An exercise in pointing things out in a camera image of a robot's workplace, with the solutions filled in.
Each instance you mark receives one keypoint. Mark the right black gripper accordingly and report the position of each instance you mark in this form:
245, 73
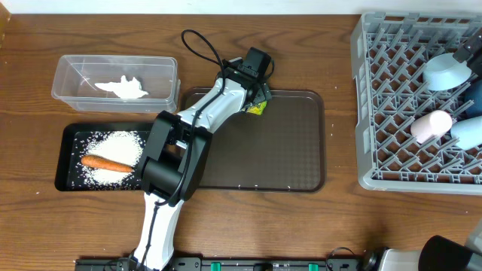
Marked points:
470, 47

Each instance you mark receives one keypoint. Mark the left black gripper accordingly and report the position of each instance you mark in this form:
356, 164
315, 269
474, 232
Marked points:
264, 92

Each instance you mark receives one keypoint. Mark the yellow green snack packet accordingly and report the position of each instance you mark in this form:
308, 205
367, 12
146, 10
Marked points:
257, 109

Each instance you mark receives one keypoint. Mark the light blue bowl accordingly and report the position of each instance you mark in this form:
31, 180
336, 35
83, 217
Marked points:
444, 72

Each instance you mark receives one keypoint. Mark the white pink cup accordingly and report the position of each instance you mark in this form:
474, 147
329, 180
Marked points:
432, 125

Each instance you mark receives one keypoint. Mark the light blue cup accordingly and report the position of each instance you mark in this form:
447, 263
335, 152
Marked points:
467, 132

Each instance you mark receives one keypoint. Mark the white tissue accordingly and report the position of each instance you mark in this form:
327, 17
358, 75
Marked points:
124, 89

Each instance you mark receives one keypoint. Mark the orange carrot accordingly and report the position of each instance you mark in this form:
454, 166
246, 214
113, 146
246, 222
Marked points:
102, 163

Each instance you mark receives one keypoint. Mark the dark blue plate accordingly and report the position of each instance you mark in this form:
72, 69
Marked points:
473, 93

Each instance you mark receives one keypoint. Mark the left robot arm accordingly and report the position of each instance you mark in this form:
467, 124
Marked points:
175, 154

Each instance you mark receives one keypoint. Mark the grey dishwasher rack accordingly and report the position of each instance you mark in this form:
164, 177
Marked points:
389, 53

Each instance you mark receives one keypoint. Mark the brown serving tray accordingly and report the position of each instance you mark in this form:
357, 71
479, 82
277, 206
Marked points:
280, 150

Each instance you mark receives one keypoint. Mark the clear plastic bin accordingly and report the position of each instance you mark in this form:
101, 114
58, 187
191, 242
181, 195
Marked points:
76, 75

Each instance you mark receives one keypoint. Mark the pile of white rice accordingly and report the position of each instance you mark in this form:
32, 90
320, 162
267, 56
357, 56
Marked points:
124, 147

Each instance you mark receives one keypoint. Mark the black plastic tray bin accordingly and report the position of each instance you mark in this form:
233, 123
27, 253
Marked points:
66, 158

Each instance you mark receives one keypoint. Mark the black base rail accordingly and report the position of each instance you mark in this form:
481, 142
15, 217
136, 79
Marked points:
202, 264

